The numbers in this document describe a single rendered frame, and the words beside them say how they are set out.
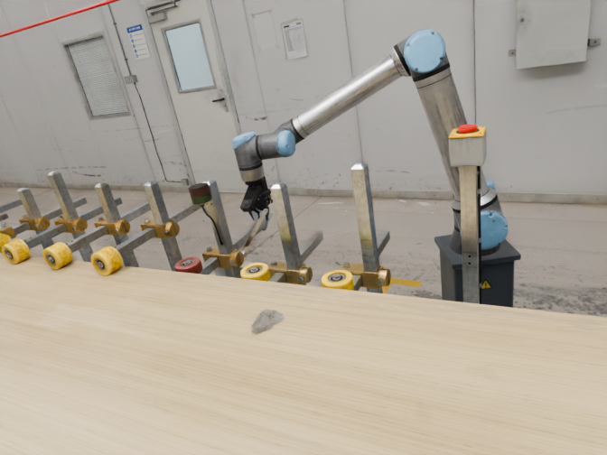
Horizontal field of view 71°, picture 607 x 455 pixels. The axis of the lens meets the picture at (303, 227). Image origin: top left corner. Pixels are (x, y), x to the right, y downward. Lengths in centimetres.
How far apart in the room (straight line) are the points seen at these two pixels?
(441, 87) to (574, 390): 93
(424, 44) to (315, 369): 97
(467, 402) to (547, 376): 14
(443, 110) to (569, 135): 233
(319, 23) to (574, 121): 214
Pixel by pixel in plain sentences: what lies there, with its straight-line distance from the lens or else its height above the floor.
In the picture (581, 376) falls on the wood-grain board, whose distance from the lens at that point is 84.
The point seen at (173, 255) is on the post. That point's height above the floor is 85.
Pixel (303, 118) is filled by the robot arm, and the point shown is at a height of 120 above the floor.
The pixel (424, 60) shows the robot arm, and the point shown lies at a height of 135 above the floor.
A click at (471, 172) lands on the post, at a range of 103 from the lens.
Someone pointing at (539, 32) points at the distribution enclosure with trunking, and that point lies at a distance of 335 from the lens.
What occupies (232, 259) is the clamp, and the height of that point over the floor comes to 86.
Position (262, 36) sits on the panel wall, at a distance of 437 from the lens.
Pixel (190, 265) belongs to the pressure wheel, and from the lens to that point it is 134.
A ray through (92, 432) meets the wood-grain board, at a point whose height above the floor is 90.
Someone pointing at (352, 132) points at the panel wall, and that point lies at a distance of 405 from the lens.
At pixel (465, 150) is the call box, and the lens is 100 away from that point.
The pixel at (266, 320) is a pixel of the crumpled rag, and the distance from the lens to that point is 98.
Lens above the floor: 146
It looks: 23 degrees down
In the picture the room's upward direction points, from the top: 11 degrees counter-clockwise
